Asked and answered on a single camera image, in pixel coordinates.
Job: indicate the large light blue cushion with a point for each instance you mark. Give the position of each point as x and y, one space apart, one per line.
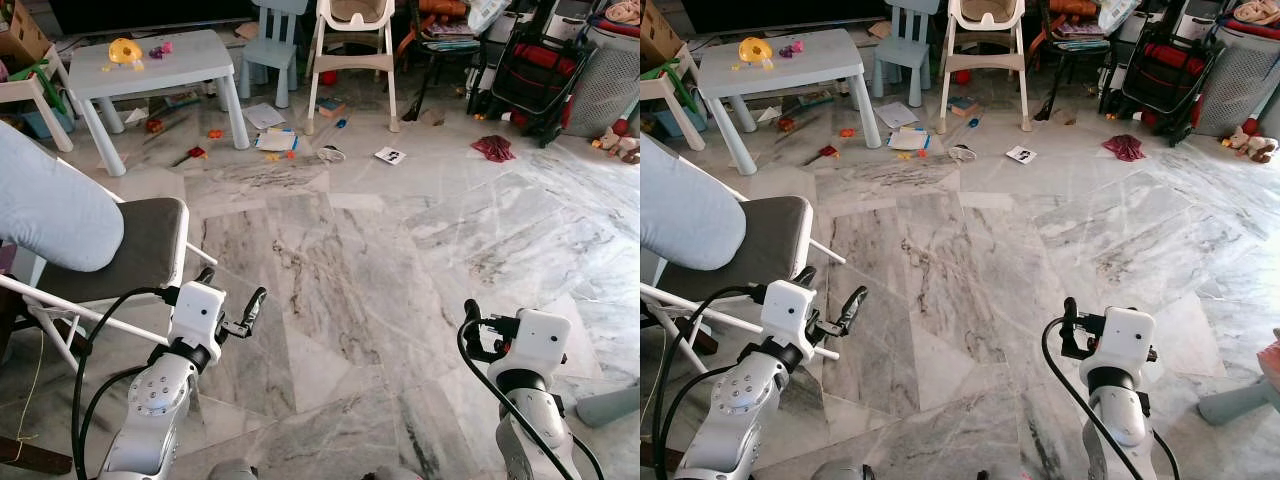
50 205
690 210

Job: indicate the red ball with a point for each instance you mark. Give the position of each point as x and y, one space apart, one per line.
328 78
962 77

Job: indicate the pale grey laundry basket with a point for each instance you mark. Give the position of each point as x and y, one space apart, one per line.
1240 85
605 85

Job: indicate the silver left robot leg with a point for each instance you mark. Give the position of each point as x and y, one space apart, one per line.
232 472
835 472

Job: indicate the white folding chair grey seat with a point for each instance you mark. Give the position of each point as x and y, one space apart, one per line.
770 250
140 250

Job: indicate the brown cardboard box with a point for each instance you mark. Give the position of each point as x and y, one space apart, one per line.
20 35
658 35

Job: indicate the dark red crumpled cloth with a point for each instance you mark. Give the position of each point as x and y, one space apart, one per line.
494 149
1125 148

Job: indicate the black and red stroller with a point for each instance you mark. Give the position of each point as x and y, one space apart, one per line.
535 75
1165 75

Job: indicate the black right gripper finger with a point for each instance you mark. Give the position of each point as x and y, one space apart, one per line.
1070 310
471 312

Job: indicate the colourful picture book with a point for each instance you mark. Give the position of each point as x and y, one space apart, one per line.
276 140
908 139

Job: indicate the small red floor toy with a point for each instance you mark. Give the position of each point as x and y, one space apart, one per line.
828 153
196 154

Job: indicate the beige side table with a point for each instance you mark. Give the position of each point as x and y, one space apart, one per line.
25 92
665 90

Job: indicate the pink and grey pillow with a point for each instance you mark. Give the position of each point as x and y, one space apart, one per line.
1271 362

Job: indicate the yellow plastic toy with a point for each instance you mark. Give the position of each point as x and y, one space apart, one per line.
124 52
755 51

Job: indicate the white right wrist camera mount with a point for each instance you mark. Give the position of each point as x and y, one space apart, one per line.
545 340
1125 345

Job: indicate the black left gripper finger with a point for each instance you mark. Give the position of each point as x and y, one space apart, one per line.
804 276
256 306
205 276
854 308

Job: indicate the small pink toy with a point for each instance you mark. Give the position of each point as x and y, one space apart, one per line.
791 47
160 48

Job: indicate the black television screen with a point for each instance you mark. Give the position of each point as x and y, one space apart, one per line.
780 12
150 12

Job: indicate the white paper sheet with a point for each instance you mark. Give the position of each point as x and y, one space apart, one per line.
896 114
265 115

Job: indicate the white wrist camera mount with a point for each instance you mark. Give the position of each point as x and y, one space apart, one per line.
545 340
1125 345
787 312
197 312

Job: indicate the white printed card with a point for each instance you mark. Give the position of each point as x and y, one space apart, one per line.
1021 154
390 155

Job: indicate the beige stuffed toy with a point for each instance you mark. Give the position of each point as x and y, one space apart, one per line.
618 145
1250 145

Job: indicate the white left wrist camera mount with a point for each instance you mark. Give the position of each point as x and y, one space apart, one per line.
197 312
787 312

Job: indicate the pale grey kids table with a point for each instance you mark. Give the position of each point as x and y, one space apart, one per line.
785 62
150 62

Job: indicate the white baby high chair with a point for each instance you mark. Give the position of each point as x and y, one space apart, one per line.
352 60
985 60

